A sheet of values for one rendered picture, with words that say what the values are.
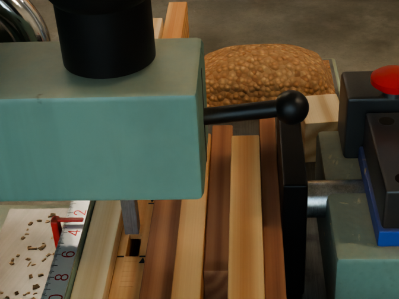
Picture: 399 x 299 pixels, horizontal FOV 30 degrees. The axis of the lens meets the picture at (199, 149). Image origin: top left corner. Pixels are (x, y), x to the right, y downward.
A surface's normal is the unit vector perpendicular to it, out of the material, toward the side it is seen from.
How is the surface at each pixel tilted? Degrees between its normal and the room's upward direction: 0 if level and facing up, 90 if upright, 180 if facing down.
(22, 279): 0
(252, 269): 0
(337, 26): 0
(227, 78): 38
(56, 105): 90
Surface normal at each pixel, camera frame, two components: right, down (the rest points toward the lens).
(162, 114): -0.05, 0.56
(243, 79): -0.09, -0.26
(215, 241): -0.05, -0.83
